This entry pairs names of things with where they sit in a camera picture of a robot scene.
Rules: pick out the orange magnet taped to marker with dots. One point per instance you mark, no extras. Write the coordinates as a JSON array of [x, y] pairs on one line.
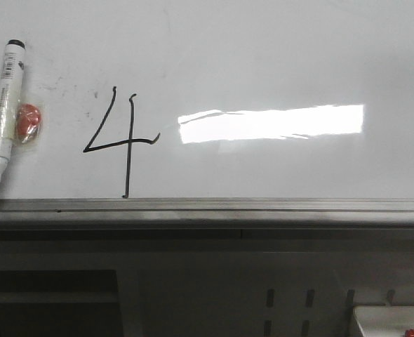
[[29, 122]]

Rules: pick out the white whiteboard marker pen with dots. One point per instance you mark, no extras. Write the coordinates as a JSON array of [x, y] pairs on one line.
[[10, 92]]

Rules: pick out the white box with red button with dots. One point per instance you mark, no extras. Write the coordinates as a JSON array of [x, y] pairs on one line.
[[381, 320]]

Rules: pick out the white whiteboard with aluminium frame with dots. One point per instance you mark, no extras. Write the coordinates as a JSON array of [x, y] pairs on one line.
[[214, 111]]

